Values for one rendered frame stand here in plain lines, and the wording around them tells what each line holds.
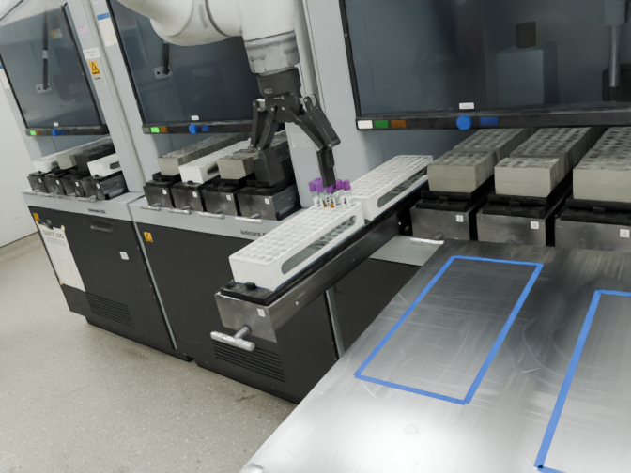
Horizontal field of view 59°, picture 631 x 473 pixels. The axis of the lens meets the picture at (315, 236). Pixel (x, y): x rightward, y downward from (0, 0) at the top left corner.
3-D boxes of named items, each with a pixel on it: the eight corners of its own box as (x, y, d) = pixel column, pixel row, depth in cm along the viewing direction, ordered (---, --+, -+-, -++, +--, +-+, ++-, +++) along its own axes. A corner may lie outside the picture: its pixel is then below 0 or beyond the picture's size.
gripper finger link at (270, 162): (264, 151, 106) (261, 151, 106) (271, 185, 109) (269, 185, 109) (273, 146, 108) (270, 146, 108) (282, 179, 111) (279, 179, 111)
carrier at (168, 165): (187, 174, 183) (182, 156, 181) (182, 175, 181) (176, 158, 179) (165, 173, 190) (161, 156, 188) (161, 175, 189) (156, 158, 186)
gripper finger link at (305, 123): (292, 103, 101) (296, 98, 100) (333, 147, 100) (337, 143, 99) (279, 109, 98) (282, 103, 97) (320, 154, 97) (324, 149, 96)
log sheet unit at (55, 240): (60, 285, 265) (33, 217, 252) (90, 295, 248) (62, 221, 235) (55, 287, 264) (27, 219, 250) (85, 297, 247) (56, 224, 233)
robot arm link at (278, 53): (271, 38, 89) (279, 75, 92) (305, 28, 95) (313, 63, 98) (233, 44, 95) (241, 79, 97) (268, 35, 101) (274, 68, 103)
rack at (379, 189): (401, 177, 144) (398, 154, 141) (436, 179, 137) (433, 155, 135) (334, 221, 123) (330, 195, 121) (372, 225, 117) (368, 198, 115)
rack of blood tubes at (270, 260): (329, 224, 122) (324, 198, 120) (367, 229, 116) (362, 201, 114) (235, 287, 102) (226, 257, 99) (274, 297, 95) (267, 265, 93)
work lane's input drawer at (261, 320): (404, 196, 150) (400, 165, 146) (452, 200, 141) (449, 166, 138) (205, 339, 100) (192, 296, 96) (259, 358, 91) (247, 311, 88)
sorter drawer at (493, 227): (572, 148, 162) (572, 118, 158) (624, 148, 153) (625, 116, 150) (469, 254, 112) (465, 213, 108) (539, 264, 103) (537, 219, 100)
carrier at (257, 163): (290, 179, 154) (285, 159, 152) (285, 182, 153) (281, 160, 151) (260, 177, 162) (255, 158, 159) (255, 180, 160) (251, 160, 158)
